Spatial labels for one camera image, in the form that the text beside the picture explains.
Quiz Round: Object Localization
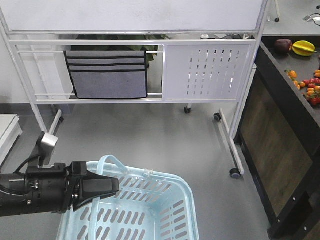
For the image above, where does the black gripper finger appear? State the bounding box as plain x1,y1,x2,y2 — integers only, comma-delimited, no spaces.
72,171,120,212

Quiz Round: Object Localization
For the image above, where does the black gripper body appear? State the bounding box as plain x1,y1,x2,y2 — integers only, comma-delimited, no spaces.
25,161,88,214

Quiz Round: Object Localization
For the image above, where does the light blue plastic basket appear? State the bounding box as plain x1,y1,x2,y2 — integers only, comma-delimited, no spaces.
57,155,199,240

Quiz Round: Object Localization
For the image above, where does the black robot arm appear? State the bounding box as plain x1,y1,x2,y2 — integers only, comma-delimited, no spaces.
0,161,120,217

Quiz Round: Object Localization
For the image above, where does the white metal shelving unit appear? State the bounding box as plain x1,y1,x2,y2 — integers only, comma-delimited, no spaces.
0,114,23,166

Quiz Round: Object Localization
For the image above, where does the grey fabric pocket organiser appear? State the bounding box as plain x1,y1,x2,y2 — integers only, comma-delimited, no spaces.
64,51,148,100

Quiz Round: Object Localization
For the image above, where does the white rolling whiteboard stand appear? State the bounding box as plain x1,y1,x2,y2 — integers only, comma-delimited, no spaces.
0,0,281,180

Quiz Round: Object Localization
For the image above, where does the dark wooden display counter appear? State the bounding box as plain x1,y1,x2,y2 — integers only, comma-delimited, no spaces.
235,36,320,240

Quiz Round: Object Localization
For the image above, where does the dark purple fruit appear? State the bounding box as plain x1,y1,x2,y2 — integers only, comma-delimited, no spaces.
274,39,293,54

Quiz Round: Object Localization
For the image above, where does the yellow starfruit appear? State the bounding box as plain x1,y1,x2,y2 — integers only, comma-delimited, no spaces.
292,40,316,57

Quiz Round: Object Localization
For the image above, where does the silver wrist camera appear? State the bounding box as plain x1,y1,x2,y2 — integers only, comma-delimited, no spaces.
36,132,59,167

